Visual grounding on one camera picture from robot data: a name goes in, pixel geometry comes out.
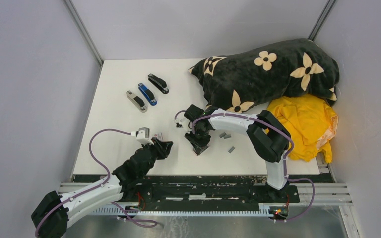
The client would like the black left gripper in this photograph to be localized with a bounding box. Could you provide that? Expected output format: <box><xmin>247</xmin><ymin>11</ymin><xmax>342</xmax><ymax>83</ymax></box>
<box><xmin>140</xmin><ymin>137</ymin><xmax>173</xmax><ymax>177</ymax></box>

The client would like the beige stapler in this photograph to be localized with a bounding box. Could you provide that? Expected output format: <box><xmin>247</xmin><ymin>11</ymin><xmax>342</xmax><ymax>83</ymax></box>
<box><xmin>126</xmin><ymin>90</ymin><xmax>147</xmax><ymax>113</ymax></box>

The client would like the blue stapler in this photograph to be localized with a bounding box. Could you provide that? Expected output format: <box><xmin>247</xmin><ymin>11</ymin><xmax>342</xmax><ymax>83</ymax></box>
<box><xmin>138</xmin><ymin>83</ymin><xmax>157</xmax><ymax>106</ymax></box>

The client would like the black stapler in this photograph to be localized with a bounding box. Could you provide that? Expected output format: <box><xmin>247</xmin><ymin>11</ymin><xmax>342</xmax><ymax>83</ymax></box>
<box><xmin>148</xmin><ymin>74</ymin><xmax>169</xmax><ymax>94</ymax></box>

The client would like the staple box with staples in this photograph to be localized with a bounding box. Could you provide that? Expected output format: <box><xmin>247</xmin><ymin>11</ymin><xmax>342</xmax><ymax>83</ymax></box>
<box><xmin>194</xmin><ymin>145</ymin><xmax>209</xmax><ymax>156</ymax></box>

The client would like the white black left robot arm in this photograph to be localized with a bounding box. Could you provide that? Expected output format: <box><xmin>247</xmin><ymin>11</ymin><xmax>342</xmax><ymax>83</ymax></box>
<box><xmin>31</xmin><ymin>138</ymin><xmax>174</xmax><ymax>238</ymax></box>

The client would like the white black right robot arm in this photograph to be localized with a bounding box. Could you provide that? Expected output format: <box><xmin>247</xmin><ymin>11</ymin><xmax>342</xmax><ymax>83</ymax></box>
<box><xmin>175</xmin><ymin>105</ymin><xmax>295</xmax><ymax>202</ymax></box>

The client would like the black floral plush pillow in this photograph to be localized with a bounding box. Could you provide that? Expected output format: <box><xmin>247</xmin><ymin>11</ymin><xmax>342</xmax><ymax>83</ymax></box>
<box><xmin>189</xmin><ymin>38</ymin><xmax>340</xmax><ymax>113</ymax></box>

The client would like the yellow crumpled cloth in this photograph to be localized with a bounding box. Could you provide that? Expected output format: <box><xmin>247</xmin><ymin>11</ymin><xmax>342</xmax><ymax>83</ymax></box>
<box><xmin>267</xmin><ymin>94</ymin><xmax>338</xmax><ymax>163</ymax></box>

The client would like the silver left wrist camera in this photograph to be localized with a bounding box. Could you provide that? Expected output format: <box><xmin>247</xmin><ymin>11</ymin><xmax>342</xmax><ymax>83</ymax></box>
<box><xmin>130</xmin><ymin>127</ymin><xmax>154</xmax><ymax>145</ymax></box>

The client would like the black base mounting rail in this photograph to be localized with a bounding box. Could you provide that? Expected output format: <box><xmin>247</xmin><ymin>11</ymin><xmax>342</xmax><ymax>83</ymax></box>
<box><xmin>72</xmin><ymin>173</ymin><xmax>336</xmax><ymax>213</ymax></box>

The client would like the white slotted cable duct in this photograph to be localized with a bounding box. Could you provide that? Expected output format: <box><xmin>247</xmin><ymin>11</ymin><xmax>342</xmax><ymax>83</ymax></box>
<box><xmin>89</xmin><ymin>204</ymin><xmax>288</xmax><ymax>219</ymax></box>

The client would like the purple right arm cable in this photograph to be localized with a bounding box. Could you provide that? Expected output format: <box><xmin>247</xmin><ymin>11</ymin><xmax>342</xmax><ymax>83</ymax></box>
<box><xmin>174</xmin><ymin>110</ymin><xmax>316</xmax><ymax>222</ymax></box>

